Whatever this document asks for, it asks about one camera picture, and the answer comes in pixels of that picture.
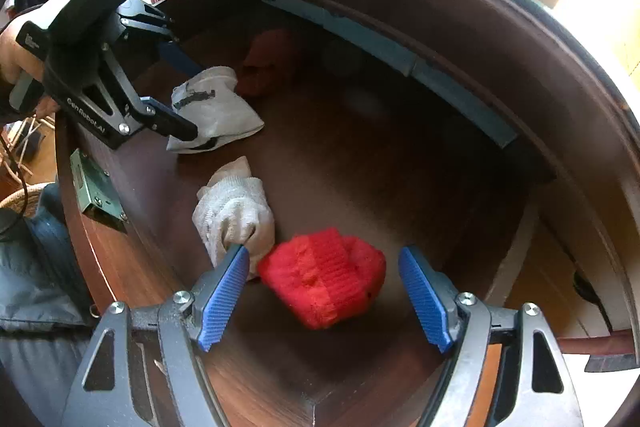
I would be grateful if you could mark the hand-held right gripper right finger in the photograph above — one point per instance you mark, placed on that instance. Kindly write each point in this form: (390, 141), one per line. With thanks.
(422, 297)

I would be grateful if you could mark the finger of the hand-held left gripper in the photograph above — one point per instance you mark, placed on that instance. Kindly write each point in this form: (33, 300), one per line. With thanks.
(170, 122)
(177, 59)

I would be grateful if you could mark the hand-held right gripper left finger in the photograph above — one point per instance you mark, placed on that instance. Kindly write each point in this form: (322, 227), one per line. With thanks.
(225, 297)

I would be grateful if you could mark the white sock grey print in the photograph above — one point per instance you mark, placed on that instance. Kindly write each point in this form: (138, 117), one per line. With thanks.
(220, 112)

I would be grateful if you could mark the plain white sock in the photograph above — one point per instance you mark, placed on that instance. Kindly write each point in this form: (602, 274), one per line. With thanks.
(235, 217)

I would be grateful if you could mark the dark red sock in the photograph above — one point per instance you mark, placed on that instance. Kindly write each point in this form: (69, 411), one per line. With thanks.
(265, 67)

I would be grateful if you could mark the bright red knit sock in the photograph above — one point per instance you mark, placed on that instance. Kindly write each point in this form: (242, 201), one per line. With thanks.
(320, 277)

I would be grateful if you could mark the metal drawer lock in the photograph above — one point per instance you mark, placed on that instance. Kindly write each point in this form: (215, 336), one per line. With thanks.
(95, 197)

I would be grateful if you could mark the person's left hand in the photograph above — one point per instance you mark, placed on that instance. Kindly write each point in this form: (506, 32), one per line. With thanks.
(15, 57)

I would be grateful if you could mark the wicker basket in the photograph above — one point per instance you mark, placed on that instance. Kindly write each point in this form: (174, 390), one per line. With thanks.
(20, 196)

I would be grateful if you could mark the person's blue-grey jacket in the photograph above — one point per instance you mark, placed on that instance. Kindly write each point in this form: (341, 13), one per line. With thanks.
(30, 282)

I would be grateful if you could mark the dark wooden desk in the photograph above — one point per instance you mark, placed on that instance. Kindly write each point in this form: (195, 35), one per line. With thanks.
(575, 117)

